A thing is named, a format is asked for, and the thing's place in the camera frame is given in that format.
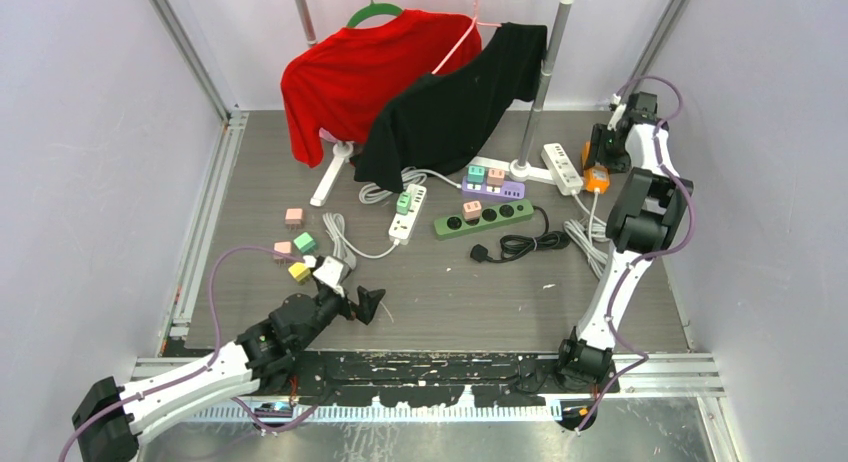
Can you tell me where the purple power strip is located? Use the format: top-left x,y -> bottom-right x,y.
461,177 -> 525,202

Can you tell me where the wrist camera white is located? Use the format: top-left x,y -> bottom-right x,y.
303,255 -> 351,297
606,93 -> 630,134

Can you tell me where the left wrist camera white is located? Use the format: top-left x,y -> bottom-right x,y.
303,255 -> 351,297

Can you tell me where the pink plug adapter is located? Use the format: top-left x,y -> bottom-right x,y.
272,241 -> 293,265
284,207 -> 305,231

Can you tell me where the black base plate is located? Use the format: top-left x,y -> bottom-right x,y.
255,350 -> 608,409

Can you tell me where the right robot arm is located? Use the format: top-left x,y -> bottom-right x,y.
554,92 -> 694,393

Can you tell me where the white power strip with USB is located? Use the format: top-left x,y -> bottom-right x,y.
541,143 -> 584,196

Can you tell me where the green power strip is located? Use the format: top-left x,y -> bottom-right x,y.
433,199 -> 534,240

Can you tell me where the red t-shirt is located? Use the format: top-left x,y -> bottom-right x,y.
280,9 -> 482,167

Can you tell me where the white clothes rack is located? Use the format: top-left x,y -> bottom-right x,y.
310,0 -> 576,207

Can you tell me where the green clothes hanger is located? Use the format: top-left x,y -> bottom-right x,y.
346,0 -> 404,28

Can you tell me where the pink clothes hanger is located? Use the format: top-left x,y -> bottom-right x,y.
431,0 -> 501,75

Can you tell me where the black cable with plug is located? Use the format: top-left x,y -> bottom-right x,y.
468,205 -> 572,266

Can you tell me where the white cable bundle left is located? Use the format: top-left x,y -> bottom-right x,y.
321,211 -> 399,275

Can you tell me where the white cable of orange strip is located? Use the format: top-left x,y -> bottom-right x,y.
586,191 -> 609,248

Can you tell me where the green plug adapter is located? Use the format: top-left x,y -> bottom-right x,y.
396,192 -> 413,216

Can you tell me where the pink adapter on green strip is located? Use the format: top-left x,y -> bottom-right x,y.
462,200 -> 483,222

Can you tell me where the orange power strip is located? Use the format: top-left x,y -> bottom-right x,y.
581,141 -> 610,194

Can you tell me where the black t-shirt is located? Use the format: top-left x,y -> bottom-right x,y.
354,23 -> 548,193

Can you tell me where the teal plug adapter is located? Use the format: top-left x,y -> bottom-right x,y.
466,165 -> 487,185

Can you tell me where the yellow plug adapter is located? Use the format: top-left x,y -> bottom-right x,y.
287,262 -> 312,285

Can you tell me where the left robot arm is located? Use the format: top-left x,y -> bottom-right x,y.
60,283 -> 386,461

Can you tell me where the pink adapter on purple strip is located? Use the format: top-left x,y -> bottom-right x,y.
485,168 -> 505,188

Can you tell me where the grey cable bundle back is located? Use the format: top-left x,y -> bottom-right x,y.
358,166 -> 464,206

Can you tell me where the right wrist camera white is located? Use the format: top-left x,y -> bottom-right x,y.
606,93 -> 630,134

